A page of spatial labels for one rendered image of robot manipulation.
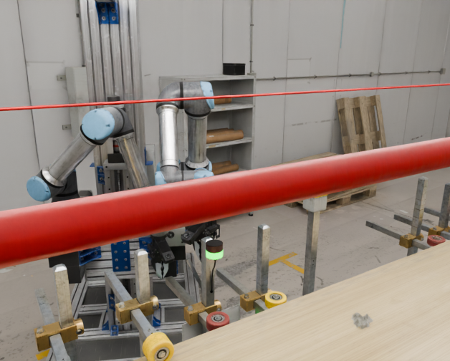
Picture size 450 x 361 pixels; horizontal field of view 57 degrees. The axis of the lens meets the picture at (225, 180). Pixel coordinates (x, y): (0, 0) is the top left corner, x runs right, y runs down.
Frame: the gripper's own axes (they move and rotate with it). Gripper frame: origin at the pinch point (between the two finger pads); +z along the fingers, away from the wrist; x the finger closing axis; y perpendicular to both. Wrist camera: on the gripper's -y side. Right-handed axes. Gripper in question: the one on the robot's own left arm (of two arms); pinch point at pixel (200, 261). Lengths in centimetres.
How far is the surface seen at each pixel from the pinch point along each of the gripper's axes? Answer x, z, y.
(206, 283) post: -9.9, 2.3, -8.3
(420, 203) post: -53, -5, 109
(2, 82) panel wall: 248, -54, 45
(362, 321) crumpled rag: -60, 9, 14
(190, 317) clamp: -8.2, 13.8, -15.1
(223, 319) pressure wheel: -22.2, 8.9, -13.9
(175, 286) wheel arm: 10.3, 13.3, -4.7
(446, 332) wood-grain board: -83, 9, 27
